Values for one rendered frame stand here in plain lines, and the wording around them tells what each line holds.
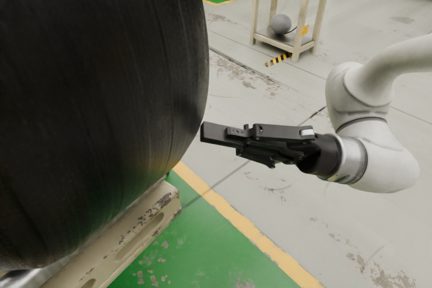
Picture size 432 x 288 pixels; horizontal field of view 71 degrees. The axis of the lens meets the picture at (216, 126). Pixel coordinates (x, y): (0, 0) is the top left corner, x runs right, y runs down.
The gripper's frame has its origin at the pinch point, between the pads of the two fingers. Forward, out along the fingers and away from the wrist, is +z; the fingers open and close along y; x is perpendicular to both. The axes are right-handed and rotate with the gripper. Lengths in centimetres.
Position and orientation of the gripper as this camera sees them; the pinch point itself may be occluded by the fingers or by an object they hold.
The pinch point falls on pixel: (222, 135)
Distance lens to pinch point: 48.4
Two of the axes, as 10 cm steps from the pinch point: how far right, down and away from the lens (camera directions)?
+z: -9.2, -1.9, -3.5
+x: -0.2, -8.5, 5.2
